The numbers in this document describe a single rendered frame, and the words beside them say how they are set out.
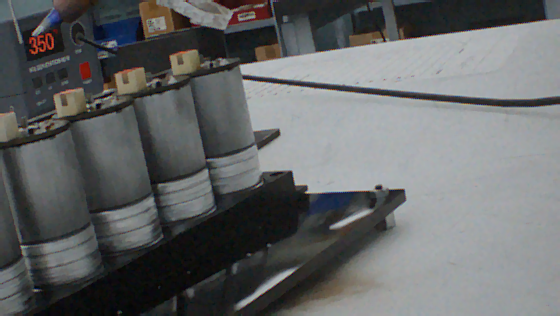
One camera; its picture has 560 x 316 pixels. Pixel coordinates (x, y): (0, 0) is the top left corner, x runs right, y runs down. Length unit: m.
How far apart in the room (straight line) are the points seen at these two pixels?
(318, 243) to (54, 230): 0.08
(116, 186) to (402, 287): 0.08
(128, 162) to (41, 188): 0.03
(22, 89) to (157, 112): 0.52
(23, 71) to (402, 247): 0.55
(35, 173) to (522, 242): 0.14
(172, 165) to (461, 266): 0.09
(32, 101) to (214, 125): 0.51
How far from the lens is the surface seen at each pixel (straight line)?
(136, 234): 0.28
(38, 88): 0.82
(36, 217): 0.25
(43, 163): 0.25
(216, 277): 0.27
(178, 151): 0.29
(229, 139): 0.31
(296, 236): 0.29
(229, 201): 0.31
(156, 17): 4.72
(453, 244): 0.29
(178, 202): 0.29
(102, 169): 0.27
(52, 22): 0.25
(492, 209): 0.32
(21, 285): 0.24
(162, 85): 0.29
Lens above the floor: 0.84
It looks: 11 degrees down
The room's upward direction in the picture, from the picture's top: 11 degrees counter-clockwise
